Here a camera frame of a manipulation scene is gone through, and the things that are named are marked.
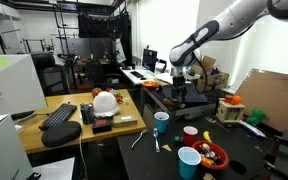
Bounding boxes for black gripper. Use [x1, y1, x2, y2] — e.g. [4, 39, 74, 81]
[170, 75, 188, 103]

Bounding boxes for pink doll head toy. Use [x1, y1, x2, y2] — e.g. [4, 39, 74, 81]
[201, 143, 212, 154]

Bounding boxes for orange toy in bowl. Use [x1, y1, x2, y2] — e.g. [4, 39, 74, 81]
[200, 157, 216, 167]

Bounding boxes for red plastic bowl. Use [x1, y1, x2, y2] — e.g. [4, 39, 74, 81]
[192, 140, 230, 172]

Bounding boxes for yellow brown brush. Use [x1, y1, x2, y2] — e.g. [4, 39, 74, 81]
[162, 98, 187, 110]

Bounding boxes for white papers pile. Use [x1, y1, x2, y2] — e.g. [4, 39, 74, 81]
[155, 66, 192, 85]

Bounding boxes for orange plate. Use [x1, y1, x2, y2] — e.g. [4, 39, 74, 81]
[141, 80, 159, 89]

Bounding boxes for teal plastic cup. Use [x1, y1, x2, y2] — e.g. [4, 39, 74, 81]
[153, 111, 170, 134]

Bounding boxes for printed cardboard box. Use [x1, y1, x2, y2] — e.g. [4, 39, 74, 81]
[196, 71, 230, 92]

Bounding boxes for red plastic cup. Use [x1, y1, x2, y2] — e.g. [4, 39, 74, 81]
[182, 125, 199, 147]

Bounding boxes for open cardboard box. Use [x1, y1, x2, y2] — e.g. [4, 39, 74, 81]
[192, 54, 218, 77]

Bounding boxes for white desk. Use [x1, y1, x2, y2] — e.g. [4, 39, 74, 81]
[119, 65, 158, 86]

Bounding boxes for small black keyboard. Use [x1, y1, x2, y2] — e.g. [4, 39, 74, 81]
[129, 70, 146, 80]

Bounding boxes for black computer monitor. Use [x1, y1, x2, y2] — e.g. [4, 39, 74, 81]
[142, 48, 158, 73]

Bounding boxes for silver spoon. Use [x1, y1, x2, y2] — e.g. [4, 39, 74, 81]
[152, 127, 161, 154]

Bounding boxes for yellow toy banana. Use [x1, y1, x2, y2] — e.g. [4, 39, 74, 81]
[203, 130, 213, 143]

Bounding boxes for tan triangular wood piece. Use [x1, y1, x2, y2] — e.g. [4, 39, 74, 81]
[161, 143, 173, 153]

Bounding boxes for wooden shape sorter box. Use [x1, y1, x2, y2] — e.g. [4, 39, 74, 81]
[216, 99, 246, 124]

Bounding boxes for silver fork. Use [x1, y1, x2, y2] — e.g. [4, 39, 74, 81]
[131, 129, 149, 150]

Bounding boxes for small colourful desk toys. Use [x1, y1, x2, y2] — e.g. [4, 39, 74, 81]
[113, 90, 131, 106]

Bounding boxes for small brown cardboard box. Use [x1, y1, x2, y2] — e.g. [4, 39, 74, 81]
[112, 114, 138, 128]

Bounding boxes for large light blue cup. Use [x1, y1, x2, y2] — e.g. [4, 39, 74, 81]
[177, 146, 202, 180]

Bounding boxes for white dome helmet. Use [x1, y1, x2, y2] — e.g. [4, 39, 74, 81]
[93, 91, 121, 118]

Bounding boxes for green plush toy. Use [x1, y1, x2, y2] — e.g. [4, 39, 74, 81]
[245, 108, 267, 127]

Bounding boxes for white and blue tube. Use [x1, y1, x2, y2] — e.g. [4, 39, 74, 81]
[238, 120, 268, 139]

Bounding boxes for black box with red label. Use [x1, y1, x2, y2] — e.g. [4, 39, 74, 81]
[91, 118, 113, 135]

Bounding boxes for dark office chair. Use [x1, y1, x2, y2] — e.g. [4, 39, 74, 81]
[83, 59, 123, 90]

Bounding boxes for black can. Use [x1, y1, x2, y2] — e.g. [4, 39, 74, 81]
[80, 103, 96, 125]

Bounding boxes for large brown cardboard board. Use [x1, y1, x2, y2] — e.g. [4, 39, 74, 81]
[233, 68, 288, 136]

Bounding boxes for wooden desk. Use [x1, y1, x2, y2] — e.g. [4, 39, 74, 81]
[17, 88, 147, 155]

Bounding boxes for black hanging curtain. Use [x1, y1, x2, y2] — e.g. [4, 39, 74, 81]
[77, 11, 132, 64]

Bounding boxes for black keyboard with orange edge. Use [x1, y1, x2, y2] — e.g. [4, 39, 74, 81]
[38, 103, 78, 132]

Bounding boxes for black cushion pad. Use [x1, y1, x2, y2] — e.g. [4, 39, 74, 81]
[41, 120, 83, 148]

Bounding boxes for black machine with orange part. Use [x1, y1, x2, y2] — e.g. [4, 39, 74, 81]
[263, 129, 288, 180]

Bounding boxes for black mesh office chair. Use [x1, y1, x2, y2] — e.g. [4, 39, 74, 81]
[31, 53, 71, 97]

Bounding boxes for white paper sheet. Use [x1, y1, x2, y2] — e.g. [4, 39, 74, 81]
[33, 157, 76, 180]

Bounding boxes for white monitor back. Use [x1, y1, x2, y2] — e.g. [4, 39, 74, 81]
[0, 54, 48, 118]

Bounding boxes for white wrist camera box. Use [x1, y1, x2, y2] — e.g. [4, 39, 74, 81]
[184, 71, 202, 81]

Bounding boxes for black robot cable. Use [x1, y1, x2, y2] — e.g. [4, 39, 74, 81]
[192, 53, 209, 95]

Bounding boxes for white cable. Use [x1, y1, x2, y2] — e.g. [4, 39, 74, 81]
[78, 133, 89, 180]

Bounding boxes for black tripod camera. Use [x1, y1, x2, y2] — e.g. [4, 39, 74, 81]
[57, 53, 82, 91]

